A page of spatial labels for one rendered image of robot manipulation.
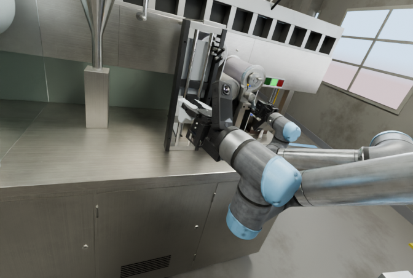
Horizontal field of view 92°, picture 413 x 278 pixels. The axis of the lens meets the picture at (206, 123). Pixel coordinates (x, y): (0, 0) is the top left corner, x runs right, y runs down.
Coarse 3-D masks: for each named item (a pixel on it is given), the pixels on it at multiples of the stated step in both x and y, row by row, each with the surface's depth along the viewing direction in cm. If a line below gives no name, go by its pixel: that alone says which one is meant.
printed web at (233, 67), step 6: (198, 36) 92; (204, 36) 87; (228, 60) 117; (234, 60) 113; (240, 60) 111; (222, 66) 95; (228, 66) 114; (234, 66) 109; (240, 66) 105; (246, 66) 101; (228, 72) 114; (234, 72) 108; (240, 72) 102; (216, 78) 100; (234, 78) 108; (240, 78) 102; (180, 132) 106
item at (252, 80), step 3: (255, 72) 100; (249, 75) 100; (252, 75) 98; (255, 75) 99; (258, 75) 99; (249, 78) 99; (252, 78) 99; (255, 78) 100; (249, 81) 99; (252, 81) 100; (255, 81) 101; (258, 81) 101; (252, 84) 101; (255, 84) 101; (258, 84) 102
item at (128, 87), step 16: (48, 64) 98; (64, 64) 100; (80, 64) 102; (48, 80) 101; (64, 80) 103; (80, 80) 106; (112, 80) 111; (128, 80) 114; (144, 80) 117; (160, 80) 120; (64, 96) 107; (80, 96) 109; (112, 96) 115; (128, 96) 118; (144, 96) 121; (160, 96) 125
